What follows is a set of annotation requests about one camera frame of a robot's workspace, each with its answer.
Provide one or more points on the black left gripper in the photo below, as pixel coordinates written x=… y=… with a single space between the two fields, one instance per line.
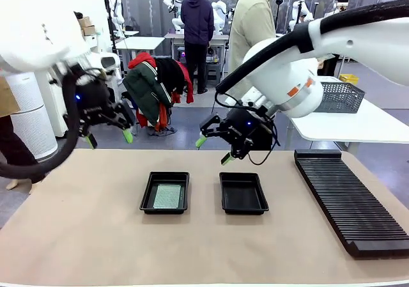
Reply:
x=91 y=95

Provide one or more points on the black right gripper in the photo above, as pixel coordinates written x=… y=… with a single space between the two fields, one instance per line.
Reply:
x=246 y=127

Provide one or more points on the black ESD tray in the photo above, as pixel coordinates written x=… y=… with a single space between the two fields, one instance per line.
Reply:
x=243 y=193
x=164 y=178

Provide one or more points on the green circuit board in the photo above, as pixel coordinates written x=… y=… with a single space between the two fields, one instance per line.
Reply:
x=167 y=197

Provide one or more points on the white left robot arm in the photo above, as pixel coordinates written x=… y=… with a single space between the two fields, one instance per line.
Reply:
x=35 y=28

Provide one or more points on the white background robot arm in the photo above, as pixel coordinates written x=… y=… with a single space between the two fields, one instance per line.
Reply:
x=220 y=15
x=116 y=10
x=175 y=21
x=303 y=12

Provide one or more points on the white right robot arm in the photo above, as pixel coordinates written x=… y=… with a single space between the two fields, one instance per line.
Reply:
x=351 y=44

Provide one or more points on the white cabinet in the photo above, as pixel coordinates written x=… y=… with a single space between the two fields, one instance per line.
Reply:
x=56 y=114

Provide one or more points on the dark green jacket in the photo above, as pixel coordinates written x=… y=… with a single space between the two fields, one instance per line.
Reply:
x=145 y=89

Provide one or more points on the grey step stool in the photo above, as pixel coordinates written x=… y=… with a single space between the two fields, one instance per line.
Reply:
x=213 y=74

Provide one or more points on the chair with piled jackets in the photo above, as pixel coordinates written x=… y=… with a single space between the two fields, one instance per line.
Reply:
x=143 y=58

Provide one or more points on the white storage box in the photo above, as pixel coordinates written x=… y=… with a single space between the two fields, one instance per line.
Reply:
x=92 y=41

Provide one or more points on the black jacket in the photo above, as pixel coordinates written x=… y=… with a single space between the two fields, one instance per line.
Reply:
x=169 y=73

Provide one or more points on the white background table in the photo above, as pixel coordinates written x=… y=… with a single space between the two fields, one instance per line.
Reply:
x=139 y=42

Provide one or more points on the cardboard box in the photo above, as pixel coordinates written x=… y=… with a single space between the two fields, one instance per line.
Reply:
x=89 y=30
x=85 y=21

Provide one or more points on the grey background workbench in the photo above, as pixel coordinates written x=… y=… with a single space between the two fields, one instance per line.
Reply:
x=220 y=37

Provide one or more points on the person in beige shirt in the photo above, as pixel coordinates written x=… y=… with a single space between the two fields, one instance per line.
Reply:
x=252 y=21

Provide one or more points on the white side table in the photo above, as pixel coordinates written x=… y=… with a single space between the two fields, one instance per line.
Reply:
x=345 y=127

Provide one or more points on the person in purple hoodie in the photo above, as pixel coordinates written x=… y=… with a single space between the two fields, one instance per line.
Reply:
x=197 y=18

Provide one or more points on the grey plastic basket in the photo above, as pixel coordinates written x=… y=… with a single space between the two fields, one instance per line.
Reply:
x=345 y=96

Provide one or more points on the yellow bin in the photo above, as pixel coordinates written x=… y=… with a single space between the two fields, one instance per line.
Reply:
x=349 y=78

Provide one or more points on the black slotted board rack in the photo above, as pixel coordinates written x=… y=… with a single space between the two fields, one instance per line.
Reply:
x=348 y=200

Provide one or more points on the black tripod stand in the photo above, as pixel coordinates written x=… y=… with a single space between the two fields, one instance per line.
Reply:
x=298 y=12

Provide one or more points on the metal frame chair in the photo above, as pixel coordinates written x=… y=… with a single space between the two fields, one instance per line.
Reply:
x=126 y=95

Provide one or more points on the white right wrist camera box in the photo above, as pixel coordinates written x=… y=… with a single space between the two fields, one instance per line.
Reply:
x=255 y=97

